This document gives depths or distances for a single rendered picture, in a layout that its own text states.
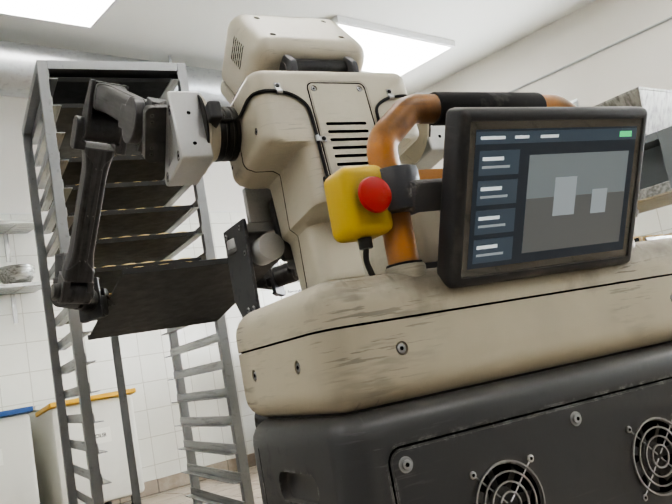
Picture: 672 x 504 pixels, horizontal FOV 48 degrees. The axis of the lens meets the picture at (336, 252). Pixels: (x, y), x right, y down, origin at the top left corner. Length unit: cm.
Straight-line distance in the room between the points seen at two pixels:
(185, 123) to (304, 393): 54
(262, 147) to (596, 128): 49
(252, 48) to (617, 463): 79
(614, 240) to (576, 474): 26
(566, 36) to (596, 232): 548
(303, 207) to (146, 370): 478
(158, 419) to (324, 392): 518
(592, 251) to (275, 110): 50
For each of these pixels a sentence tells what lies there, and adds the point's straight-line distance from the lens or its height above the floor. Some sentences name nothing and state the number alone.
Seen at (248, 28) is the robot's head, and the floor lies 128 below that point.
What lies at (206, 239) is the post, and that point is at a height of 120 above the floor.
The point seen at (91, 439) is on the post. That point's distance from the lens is 238.
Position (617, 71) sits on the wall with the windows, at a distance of 604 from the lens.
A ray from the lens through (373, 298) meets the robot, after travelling 70.
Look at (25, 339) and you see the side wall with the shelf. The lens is 553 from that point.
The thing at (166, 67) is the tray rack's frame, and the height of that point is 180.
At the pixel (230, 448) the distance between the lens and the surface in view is 255.
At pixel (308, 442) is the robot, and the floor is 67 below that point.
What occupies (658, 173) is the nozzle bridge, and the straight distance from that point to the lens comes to 229.
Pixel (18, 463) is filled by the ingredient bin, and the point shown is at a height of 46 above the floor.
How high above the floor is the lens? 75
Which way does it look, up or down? 8 degrees up
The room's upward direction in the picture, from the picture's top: 10 degrees counter-clockwise
